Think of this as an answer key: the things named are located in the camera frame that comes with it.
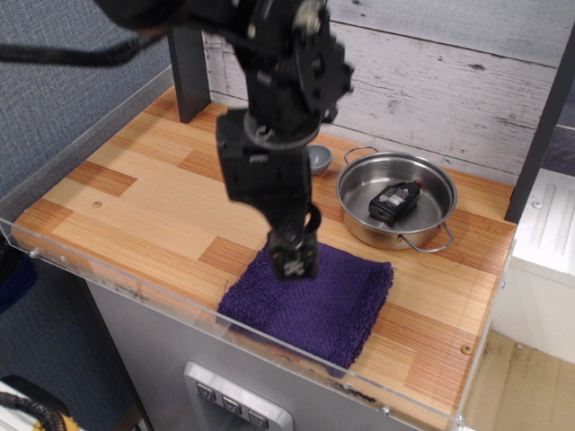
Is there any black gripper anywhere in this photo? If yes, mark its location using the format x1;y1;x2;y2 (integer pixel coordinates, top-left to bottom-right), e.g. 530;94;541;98
215;110;323;283

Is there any purple towel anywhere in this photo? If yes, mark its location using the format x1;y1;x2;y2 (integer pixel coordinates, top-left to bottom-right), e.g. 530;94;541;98
217;244;394;368

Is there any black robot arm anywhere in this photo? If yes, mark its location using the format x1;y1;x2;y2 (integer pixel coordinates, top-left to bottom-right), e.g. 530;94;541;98
100;1;353;280

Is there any blue object at left edge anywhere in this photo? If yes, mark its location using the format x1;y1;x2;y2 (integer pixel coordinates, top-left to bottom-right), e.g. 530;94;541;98
1;256;37;312

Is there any blue and grey scoop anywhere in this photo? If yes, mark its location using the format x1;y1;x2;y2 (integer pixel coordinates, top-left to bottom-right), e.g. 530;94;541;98
307;145;333;175

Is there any small black bottle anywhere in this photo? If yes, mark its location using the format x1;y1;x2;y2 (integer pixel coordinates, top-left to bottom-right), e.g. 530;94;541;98
368;180;423;226

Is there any silver cabinet with dispenser panel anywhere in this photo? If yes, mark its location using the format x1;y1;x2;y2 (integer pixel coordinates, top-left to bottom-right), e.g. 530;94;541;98
89;283;464;430

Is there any clear acrylic table guard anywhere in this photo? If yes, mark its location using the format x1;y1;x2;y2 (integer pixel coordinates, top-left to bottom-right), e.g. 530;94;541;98
1;69;515;430

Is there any white aluminium box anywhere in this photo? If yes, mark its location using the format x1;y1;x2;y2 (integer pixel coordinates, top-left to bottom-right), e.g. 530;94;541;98
491;169;574;363

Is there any metal pot with handles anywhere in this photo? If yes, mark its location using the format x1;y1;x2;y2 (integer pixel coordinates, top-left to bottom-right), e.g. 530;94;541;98
336;145;457;253

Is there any dark grey left post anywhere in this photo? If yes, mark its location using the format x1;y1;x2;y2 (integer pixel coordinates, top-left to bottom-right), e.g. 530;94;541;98
168;28;211;123

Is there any dark grey post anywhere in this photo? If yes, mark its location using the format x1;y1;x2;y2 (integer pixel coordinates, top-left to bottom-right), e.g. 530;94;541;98
504;29;574;224
168;28;211;123

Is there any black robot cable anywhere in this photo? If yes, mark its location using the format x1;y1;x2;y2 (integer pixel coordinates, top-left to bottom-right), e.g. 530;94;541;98
0;26;172;68

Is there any dark grey right post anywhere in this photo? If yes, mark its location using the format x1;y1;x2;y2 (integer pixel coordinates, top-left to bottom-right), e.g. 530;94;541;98
504;29;574;224

